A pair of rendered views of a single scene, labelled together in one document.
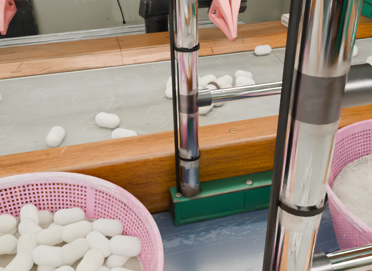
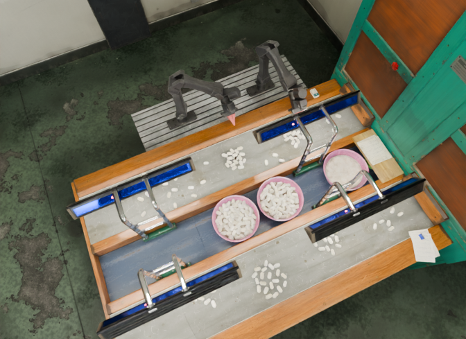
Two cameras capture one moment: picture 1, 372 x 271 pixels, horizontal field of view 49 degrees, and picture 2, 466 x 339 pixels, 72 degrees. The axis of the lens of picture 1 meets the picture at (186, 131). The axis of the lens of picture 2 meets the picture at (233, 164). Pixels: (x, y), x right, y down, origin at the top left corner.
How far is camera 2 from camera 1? 161 cm
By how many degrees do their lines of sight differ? 36
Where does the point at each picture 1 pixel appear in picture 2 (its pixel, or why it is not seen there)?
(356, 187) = (329, 168)
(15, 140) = (256, 163)
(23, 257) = (278, 193)
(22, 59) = (238, 128)
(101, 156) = (281, 170)
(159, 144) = (292, 164)
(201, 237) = (300, 179)
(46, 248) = (281, 191)
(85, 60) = (254, 125)
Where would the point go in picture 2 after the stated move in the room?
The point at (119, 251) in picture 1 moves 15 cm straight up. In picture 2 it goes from (292, 190) to (296, 180)
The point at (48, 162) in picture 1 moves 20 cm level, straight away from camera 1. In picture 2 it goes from (272, 173) to (253, 148)
